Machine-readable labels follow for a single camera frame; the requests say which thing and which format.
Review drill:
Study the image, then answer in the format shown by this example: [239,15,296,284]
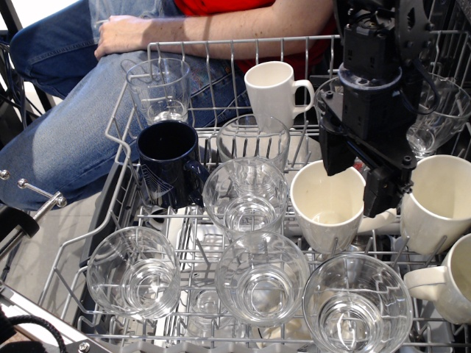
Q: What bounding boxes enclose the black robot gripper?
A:
[319,63,422,218]

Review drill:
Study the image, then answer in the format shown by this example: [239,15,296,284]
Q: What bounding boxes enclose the person's bare forearm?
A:
[152,1,333,59]

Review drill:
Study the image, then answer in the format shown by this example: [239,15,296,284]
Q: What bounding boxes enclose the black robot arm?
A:
[319,1,433,217]

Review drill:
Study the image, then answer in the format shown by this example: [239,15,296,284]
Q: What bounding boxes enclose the cream ceramic cup centre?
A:
[290,160,365,254]

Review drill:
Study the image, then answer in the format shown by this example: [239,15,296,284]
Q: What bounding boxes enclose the person's bare hand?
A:
[94,15,158,60]

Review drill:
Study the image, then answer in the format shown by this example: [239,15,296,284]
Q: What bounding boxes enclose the cream mug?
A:
[403,235,470,324]
[400,154,470,255]

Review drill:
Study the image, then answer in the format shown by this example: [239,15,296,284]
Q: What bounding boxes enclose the clear glass back right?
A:
[315,74,470,159]

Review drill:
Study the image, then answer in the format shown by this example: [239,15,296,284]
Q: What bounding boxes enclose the white ceramic mug back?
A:
[244,61,314,132]

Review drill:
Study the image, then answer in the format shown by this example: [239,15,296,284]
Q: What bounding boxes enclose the clear glass behind centre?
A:
[216,114,291,171]

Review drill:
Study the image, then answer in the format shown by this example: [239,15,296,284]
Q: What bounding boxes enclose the red shirt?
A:
[175,1,336,78]

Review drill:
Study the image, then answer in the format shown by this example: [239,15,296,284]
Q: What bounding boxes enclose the clear glass front right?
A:
[302,254,413,352]

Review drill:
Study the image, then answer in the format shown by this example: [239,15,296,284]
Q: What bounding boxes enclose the cream mug far right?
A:
[403,235,470,324]

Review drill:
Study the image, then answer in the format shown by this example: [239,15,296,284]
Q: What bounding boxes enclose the clear glass front centre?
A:
[215,232,310,327]

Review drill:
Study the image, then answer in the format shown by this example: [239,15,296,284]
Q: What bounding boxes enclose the dark blue ceramic mug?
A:
[136,120,209,210]

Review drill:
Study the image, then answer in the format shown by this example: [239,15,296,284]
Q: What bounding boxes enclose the small clear glass lower rack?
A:
[187,289,232,337]

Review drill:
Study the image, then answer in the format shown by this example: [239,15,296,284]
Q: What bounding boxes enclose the tall clear glass back left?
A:
[127,58,191,126]

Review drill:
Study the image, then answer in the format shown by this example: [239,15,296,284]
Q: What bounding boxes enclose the clear glass front left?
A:
[86,226,181,320]

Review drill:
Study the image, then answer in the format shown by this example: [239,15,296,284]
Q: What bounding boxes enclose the blue denim jeans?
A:
[0,0,255,212]

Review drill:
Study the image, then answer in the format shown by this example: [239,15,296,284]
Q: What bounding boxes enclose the grey wire dishwasher rack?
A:
[38,29,470,352]

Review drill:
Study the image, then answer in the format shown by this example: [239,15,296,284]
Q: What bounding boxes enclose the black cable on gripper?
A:
[399,58,441,116]

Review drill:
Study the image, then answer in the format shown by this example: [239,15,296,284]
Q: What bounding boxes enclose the metal clamp with black handle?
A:
[1,179,68,260]

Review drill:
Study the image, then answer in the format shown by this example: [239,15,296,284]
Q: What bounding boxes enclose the black braided cable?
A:
[0,307,68,353]

